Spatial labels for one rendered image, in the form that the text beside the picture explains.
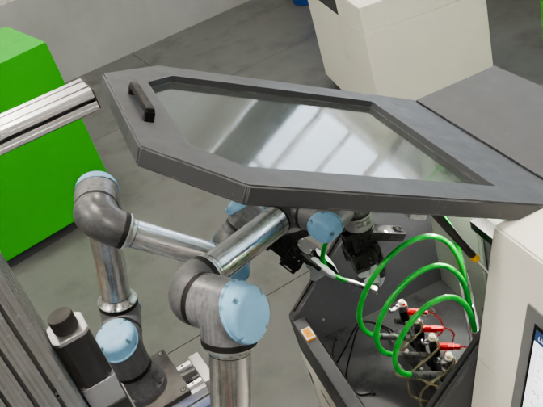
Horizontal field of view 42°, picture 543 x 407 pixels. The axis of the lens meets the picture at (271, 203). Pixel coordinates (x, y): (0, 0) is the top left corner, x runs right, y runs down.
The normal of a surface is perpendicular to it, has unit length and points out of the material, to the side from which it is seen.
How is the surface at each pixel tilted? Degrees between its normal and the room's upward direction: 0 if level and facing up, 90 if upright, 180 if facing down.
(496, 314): 76
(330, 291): 90
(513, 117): 0
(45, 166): 90
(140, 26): 90
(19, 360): 90
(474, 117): 0
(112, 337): 7
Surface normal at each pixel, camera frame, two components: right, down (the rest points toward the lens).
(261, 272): -0.26, -0.80
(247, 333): 0.78, 0.01
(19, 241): 0.58, 0.31
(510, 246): -0.94, 0.20
